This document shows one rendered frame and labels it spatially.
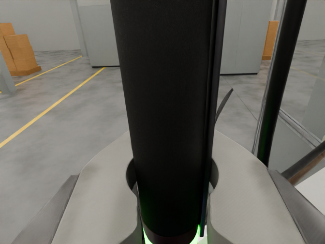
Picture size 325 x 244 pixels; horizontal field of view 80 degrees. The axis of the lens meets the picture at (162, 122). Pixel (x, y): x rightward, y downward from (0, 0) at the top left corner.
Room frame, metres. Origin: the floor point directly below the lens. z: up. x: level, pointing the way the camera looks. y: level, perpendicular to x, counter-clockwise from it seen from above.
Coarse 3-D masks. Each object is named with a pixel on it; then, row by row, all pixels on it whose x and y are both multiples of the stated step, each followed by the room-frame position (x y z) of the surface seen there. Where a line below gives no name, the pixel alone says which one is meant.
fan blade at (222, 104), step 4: (232, 88) 0.37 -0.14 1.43; (228, 92) 0.38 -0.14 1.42; (228, 96) 0.36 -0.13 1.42; (224, 100) 0.36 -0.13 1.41; (220, 104) 0.42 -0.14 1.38; (224, 104) 0.35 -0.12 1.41; (220, 108) 0.35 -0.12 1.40; (216, 112) 0.43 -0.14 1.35; (220, 112) 0.34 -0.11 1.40; (216, 116) 0.35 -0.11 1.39; (216, 120) 0.33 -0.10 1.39
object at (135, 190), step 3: (135, 183) 0.40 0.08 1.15; (135, 186) 0.40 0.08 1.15; (132, 189) 0.43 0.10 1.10; (135, 189) 0.39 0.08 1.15; (135, 192) 0.39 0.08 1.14; (135, 195) 0.38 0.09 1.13; (138, 195) 0.35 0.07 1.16; (138, 198) 0.35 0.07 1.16; (138, 201) 0.34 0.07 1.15; (138, 204) 0.34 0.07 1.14; (138, 207) 0.34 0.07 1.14; (141, 216) 0.30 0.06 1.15; (141, 219) 0.30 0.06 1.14; (141, 222) 0.31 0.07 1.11; (141, 225) 0.31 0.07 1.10; (141, 228) 0.33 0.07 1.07
